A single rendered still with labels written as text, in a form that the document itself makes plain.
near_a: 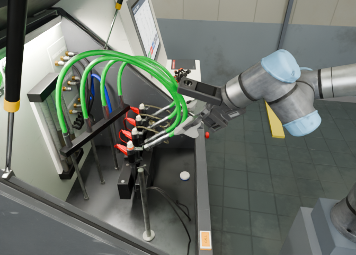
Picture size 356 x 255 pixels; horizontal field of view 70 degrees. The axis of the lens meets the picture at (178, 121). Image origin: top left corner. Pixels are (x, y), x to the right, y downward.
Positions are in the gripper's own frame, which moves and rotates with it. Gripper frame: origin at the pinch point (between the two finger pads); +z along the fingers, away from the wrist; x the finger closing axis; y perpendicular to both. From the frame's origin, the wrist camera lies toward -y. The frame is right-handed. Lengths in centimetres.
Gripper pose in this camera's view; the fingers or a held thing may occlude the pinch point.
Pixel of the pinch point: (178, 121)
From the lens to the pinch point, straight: 75.7
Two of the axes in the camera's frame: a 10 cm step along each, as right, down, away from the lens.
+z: -6.2, 3.8, 6.8
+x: 2.5, -7.3, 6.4
